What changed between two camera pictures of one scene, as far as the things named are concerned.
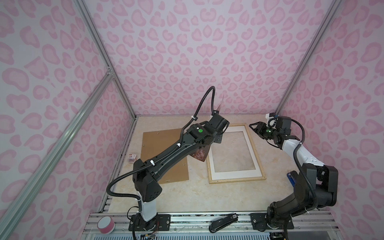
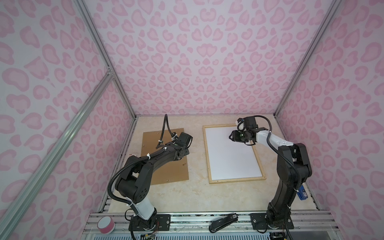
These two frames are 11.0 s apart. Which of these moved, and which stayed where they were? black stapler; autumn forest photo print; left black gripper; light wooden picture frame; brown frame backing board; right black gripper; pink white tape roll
Moved: left black gripper; right black gripper; autumn forest photo print
Stayed: black stapler; brown frame backing board; pink white tape roll; light wooden picture frame
